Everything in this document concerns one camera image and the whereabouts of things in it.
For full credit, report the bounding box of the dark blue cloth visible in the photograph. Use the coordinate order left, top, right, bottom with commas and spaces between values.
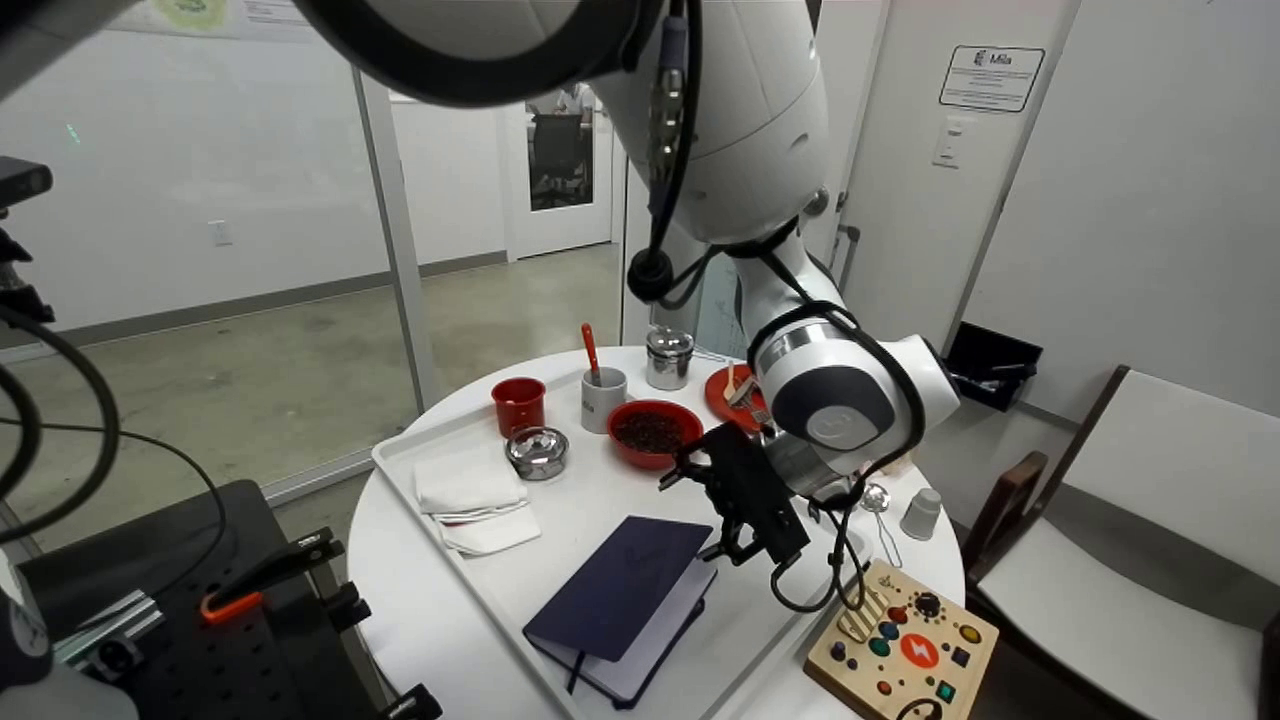
520, 512, 719, 712

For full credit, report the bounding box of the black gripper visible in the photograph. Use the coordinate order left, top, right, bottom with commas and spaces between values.
661, 421, 818, 568

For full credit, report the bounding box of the metal spoon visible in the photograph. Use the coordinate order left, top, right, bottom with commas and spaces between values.
861, 474, 907, 571

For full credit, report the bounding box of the orange and black clamp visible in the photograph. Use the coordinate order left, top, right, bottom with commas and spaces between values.
197, 525, 350, 631

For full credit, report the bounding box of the red spoon in mug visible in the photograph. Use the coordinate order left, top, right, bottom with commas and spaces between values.
575, 321, 607, 387

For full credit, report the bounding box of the white light switch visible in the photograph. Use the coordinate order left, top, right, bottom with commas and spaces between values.
927, 119, 967, 174

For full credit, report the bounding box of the large white folded cloth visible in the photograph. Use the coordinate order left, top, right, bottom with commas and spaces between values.
410, 445, 537, 525

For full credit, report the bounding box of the white ceramic mug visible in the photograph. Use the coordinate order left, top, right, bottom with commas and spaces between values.
575, 363, 631, 437

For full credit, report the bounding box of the grey glass partition post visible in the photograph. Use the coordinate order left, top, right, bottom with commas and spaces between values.
353, 72, 441, 412

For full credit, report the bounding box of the steel lidded canister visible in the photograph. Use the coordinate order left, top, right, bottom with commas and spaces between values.
644, 322, 701, 394

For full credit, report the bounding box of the black wall file holder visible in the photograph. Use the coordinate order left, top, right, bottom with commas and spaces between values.
936, 321, 1048, 415

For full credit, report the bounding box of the white hallway door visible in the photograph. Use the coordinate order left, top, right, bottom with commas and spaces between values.
506, 90, 627, 264

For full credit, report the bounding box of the small grey shaker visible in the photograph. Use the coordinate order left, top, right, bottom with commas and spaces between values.
900, 483, 949, 543

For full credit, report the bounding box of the red round plate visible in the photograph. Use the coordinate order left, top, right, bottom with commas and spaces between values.
701, 359, 775, 441

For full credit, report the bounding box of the wooden busy board with buttons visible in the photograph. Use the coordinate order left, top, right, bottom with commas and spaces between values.
799, 555, 1005, 720

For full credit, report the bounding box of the aluminium rail bracket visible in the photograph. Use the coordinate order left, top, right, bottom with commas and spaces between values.
54, 590, 165, 671

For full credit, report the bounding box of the white framed wall sign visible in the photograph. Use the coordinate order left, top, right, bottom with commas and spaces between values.
936, 39, 1051, 119

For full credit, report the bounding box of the red bowl with dark food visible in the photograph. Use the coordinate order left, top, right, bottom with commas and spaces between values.
603, 394, 707, 474

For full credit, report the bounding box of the thick black looped cable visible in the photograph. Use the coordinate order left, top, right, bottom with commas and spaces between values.
0, 299, 127, 548

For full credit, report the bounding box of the white seat wooden chair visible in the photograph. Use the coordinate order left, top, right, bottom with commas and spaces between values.
963, 363, 1280, 720

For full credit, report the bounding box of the black perforated mounting table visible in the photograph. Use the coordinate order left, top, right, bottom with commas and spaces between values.
17, 474, 446, 720

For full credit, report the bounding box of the red plastic cup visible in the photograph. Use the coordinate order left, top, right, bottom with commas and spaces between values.
489, 374, 551, 445

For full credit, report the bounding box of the thin black floor cable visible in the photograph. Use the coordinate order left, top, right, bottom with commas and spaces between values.
0, 415, 234, 590

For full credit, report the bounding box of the black camera stand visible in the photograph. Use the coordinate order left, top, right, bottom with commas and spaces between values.
0, 156, 61, 352

